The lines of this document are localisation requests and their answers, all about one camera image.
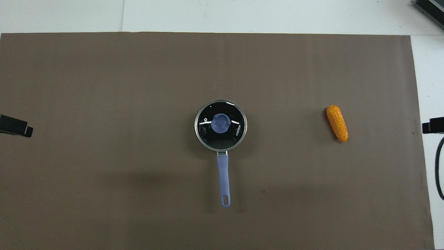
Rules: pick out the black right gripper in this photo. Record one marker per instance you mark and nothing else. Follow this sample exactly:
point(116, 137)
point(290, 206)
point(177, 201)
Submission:
point(434, 125)

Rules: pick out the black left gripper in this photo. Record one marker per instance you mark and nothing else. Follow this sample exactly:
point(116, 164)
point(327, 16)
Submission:
point(14, 125)

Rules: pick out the yellow corn cob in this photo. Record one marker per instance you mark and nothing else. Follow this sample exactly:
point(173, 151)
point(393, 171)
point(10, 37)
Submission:
point(337, 123)

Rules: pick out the glass lid with blue knob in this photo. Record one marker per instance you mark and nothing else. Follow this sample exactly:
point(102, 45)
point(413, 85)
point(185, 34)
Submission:
point(221, 124)

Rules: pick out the brown table mat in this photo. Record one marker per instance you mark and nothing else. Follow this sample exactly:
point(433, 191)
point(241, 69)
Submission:
point(104, 86)

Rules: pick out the dark ribbed box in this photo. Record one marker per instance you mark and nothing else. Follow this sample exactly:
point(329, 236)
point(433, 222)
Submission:
point(432, 7)

